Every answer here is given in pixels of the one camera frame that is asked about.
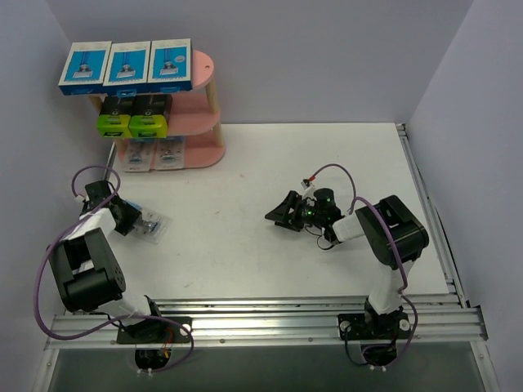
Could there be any clear blister razor pack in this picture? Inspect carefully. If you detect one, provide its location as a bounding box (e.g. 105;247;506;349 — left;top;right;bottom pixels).
127;200;172;244
123;140;155;172

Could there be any white Gillette razor pack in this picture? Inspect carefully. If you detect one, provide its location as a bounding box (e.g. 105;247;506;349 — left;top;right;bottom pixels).
154;136;186;171

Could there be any black green razor box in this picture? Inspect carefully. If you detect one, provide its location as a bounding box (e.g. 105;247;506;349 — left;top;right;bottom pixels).
129;94;172;139
96;96;135;138

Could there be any blue Harry's razor box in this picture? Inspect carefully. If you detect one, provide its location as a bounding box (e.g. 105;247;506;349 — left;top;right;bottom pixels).
58;41;112;96
147;38;193;94
103;41;151;97

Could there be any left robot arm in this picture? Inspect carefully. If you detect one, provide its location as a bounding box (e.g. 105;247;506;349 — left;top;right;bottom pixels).
50;180;165;342

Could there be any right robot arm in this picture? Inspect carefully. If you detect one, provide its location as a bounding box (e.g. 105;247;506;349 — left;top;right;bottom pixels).
265;188;429;337

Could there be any pink three-tier shelf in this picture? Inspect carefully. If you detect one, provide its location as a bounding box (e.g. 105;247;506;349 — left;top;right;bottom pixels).
92;48;225;171

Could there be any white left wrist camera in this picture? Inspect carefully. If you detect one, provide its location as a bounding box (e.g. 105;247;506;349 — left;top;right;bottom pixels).
75;208;116;238

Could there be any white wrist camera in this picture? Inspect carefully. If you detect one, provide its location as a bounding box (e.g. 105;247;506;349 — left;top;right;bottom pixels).
75;208;116;238
301;179;315;197

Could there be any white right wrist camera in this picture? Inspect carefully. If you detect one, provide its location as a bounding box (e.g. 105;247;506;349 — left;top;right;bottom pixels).
301;179;315;197

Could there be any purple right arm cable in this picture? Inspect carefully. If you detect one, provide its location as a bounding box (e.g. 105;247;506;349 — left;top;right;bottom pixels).
310;163;418;365

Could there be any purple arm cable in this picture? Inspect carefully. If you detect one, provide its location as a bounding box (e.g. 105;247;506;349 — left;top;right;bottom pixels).
34;164;194;373
310;163;418;365

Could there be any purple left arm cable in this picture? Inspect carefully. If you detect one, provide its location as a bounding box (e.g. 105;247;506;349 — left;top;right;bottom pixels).
34;164;194;373

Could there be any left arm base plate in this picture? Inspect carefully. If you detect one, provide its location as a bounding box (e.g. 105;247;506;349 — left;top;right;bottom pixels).
116;317;192;345

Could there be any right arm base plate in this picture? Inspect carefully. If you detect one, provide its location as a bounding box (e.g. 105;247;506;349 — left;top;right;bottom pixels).
337;312;412;341

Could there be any aluminium rail frame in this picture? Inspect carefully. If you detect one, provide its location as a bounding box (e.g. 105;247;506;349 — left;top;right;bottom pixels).
32;122;502;392

